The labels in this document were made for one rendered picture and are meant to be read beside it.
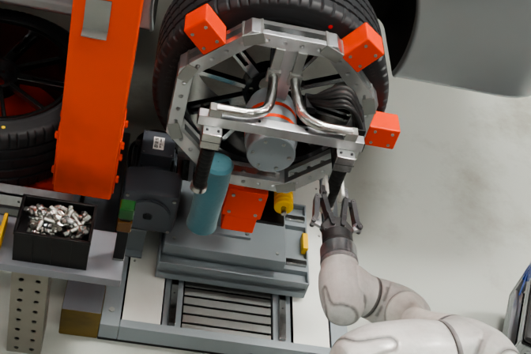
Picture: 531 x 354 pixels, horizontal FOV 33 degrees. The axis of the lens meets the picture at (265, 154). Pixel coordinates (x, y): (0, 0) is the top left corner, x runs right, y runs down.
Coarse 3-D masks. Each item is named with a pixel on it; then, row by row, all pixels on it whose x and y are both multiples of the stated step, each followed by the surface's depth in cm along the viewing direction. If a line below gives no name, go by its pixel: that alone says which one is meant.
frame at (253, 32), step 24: (240, 24) 231; (264, 24) 230; (288, 24) 231; (240, 48) 229; (288, 48) 229; (312, 48) 229; (336, 48) 229; (192, 72) 234; (360, 72) 240; (360, 96) 240; (168, 120) 246; (192, 144) 252; (240, 168) 264; (288, 168) 265; (312, 168) 259; (288, 192) 264
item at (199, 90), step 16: (272, 48) 242; (240, 64) 246; (256, 64) 248; (304, 64) 246; (192, 80) 267; (224, 80) 249; (240, 80) 251; (256, 80) 255; (320, 80) 250; (336, 80) 250; (192, 96) 263; (208, 96) 275; (224, 96) 255; (240, 96) 254; (192, 112) 257; (320, 112) 257; (336, 112) 258; (224, 144) 267; (240, 144) 270; (304, 144) 269
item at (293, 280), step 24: (288, 216) 315; (288, 240) 311; (168, 264) 289; (192, 264) 294; (216, 264) 296; (240, 264) 297; (288, 264) 300; (240, 288) 298; (264, 288) 298; (288, 288) 298
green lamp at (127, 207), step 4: (124, 200) 237; (128, 200) 238; (120, 204) 236; (124, 204) 236; (128, 204) 237; (132, 204) 237; (120, 208) 235; (124, 208) 235; (128, 208) 236; (132, 208) 236; (120, 212) 236; (124, 212) 236; (128, 212) 236; (132, 212) 236; (120, 216) 237; (124, 216) 237; (128, 216) 237; (132, 216) 237
